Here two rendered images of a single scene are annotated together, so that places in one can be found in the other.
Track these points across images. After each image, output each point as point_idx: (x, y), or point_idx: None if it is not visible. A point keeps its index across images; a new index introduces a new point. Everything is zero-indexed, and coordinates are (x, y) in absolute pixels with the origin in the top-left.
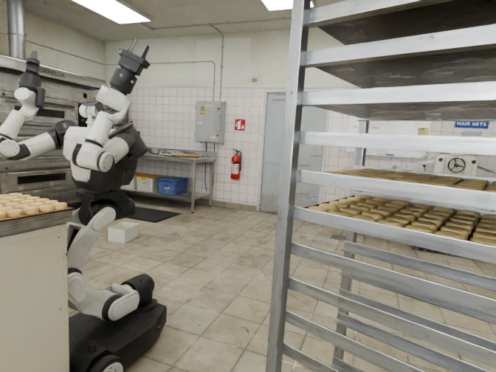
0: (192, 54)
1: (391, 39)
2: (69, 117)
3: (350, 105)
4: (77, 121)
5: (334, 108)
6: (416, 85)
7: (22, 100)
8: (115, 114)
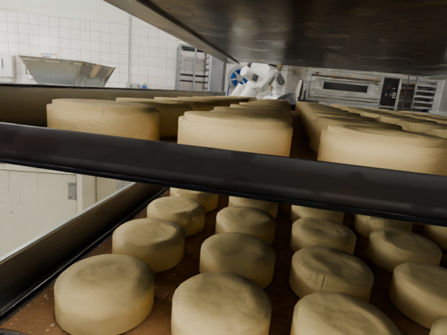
0: None
1: None
2: (371, 92)
3: (225, 57)
4: (379, 96)
5: (276, 63)
6: None
7: (243, 75)
8: (258, 83)
